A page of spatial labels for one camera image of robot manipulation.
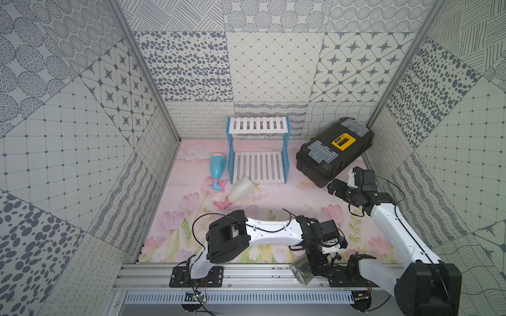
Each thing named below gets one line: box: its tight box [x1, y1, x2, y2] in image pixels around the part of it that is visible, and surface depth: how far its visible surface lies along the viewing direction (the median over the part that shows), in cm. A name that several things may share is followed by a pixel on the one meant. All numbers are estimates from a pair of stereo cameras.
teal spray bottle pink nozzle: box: [210, 151, 230, 193], surface depth 103 cm
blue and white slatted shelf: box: [225, 115, 292, 185], surface depth 109 cm
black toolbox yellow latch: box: [295, 117, 375, 188], surface depth 97 cm
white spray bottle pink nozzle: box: [213, 176, 255, 211], surface depth 95 cm
